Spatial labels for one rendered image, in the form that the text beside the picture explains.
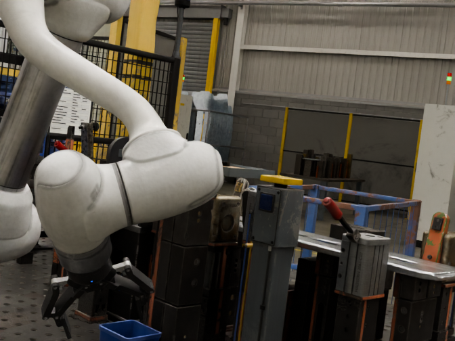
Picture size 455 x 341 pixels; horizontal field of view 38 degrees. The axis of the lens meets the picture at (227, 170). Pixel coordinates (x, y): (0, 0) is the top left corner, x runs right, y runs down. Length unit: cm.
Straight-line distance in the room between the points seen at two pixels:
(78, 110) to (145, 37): 48
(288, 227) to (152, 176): 37
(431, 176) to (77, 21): 842
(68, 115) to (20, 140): 123
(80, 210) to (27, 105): 54
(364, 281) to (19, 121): 80
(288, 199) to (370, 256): 21
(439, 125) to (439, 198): 100
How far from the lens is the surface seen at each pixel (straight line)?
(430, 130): 962
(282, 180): 125
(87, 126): 211
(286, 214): 127
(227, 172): 130
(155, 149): 102
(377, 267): 138
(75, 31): 142
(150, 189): 100
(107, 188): 100
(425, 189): 961
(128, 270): 117
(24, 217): 159
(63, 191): 96
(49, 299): 121
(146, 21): 300
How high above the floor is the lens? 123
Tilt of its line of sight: 3 degrees down
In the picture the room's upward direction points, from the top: 7 degrees clockwise
